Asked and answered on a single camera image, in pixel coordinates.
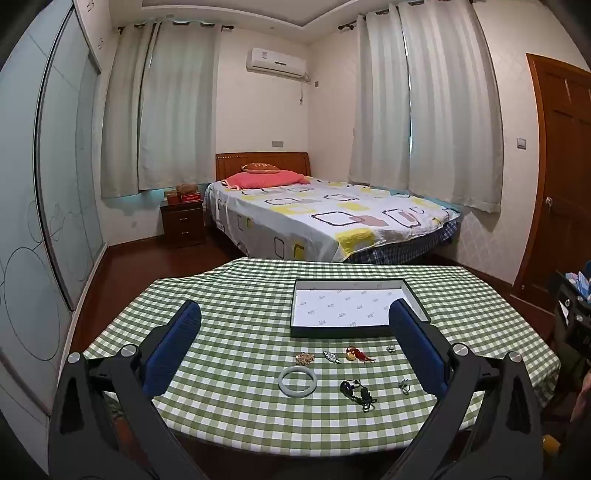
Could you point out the silver leaf brooch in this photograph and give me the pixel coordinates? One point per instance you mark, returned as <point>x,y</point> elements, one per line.
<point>331,356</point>

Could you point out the narrow white curtain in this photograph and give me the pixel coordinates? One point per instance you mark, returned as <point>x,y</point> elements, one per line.
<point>122,115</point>
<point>378,101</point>

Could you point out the pink pillow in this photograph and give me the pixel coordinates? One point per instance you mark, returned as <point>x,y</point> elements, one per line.
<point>263,179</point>

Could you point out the frosted glass sliding wardrobe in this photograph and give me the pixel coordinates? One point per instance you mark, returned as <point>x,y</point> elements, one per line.
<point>51,184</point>

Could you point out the dark curtain rod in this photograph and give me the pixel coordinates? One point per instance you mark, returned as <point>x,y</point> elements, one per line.
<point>221,28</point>
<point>348,25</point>

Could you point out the brown cushion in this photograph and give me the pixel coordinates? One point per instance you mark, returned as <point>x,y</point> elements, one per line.
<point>261,167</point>

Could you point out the red box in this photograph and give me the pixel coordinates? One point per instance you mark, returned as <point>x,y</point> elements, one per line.
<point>190,197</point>

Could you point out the wooden bed headboard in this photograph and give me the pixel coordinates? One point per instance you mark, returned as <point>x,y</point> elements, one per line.
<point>231,161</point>

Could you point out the brown wooden door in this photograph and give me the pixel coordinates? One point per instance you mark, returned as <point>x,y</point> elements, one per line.
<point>563,161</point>

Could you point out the wall light switch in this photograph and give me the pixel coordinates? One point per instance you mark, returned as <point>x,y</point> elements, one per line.
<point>521,142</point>

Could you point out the dark box with white lining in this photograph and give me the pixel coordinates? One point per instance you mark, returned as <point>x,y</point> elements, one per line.
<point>346,309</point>

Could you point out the white air conditioner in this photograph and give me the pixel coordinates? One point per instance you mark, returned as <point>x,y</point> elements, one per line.
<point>277,62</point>

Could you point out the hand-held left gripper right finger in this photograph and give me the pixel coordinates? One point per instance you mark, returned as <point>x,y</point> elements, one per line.
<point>418,350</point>

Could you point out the gold brooch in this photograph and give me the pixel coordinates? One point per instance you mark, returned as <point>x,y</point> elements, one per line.
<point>304,357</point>

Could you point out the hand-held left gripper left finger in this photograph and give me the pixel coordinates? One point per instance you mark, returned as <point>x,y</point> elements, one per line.
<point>173,350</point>

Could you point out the bed with patterned cover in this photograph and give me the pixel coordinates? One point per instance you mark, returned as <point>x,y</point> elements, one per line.
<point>323,207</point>

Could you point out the person's right forearm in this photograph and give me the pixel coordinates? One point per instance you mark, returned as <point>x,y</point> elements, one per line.
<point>582,397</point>

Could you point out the white jade bangle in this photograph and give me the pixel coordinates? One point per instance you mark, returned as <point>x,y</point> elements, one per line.
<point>282,385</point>

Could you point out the brown furry item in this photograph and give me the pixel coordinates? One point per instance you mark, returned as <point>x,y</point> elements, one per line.
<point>187,188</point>

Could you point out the wide white curtain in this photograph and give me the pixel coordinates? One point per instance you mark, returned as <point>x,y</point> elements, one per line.
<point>452,106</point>
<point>180,106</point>

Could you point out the blue plaid bed skirt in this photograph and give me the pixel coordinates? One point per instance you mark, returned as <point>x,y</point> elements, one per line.
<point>406,249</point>

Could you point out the red and gold pendant charm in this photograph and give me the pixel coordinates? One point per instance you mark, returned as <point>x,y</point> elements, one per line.
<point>355,355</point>

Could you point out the dark wooden nightstand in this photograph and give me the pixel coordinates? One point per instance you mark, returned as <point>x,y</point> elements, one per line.
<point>184,226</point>

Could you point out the green checked tablecloth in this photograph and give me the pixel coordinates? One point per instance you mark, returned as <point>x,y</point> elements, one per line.
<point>231,300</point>

